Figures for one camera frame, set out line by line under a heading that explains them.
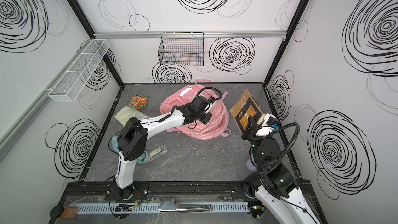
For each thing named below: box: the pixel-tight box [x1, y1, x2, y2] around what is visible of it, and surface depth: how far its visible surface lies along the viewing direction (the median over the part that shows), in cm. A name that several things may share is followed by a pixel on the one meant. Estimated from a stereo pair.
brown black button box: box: [49, 204, 79, 220], surface depth 63 cm
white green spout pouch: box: [114, 104, 145, 126], surface depth 103 cm
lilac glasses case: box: [245, 157, 258, 173], surface depth 81 cm
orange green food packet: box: [126, 94, 150, 110], surface depth 110 cm
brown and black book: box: [229, 89, 264, 134], surface depth 71 cm
